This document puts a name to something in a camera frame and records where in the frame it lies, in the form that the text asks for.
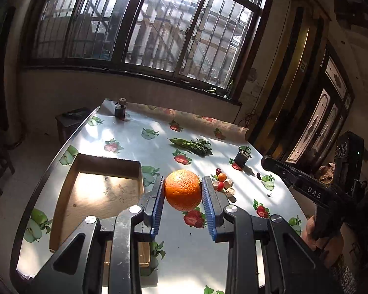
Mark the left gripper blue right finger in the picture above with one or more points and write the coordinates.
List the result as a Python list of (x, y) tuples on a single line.
[(214, 204)]

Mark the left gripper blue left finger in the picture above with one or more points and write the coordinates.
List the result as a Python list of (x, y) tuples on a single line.
[(153, 206)]

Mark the large beige sugarcane chunk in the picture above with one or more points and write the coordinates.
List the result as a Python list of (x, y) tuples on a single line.
[(228, 183)]

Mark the orange tangerine with stem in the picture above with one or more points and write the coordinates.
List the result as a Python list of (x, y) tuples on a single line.
[(183, 190)]

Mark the tall beige sugarcane piece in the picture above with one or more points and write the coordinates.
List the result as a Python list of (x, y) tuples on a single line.
[(216, 185)]

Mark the round beige sugarcane slice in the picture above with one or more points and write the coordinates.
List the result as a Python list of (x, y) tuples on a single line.
[(229, 192)]

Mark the red cherry tomato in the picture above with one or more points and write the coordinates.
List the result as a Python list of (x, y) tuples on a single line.
[(220, 186)]

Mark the small orange kumquat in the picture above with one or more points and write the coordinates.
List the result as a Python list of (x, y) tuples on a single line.
[(222, 176)]

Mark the small dark red grape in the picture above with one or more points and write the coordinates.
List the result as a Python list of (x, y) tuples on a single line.
[(218, 171)]

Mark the black plant pot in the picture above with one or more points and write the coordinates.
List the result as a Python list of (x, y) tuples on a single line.
[(242, 156)]

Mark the brown cardboard tray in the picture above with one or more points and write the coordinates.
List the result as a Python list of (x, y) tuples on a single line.
[(98, 186)]

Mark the green leafy vegetable bunch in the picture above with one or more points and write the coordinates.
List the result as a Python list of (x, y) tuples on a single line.
[(200, 147)]

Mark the small dark jar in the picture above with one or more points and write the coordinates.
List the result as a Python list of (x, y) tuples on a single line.
[(120, 109)]

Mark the wooden door with glass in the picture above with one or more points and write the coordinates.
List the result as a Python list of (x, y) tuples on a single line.
[(323, 121)]

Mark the black remote control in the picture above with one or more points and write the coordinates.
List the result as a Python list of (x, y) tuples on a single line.
[(78, 114)]

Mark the dark wooden stool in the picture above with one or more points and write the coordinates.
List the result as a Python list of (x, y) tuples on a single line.
[(66, 127)]

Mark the barred window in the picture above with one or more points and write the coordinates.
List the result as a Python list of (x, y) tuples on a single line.
[(203, 45)]

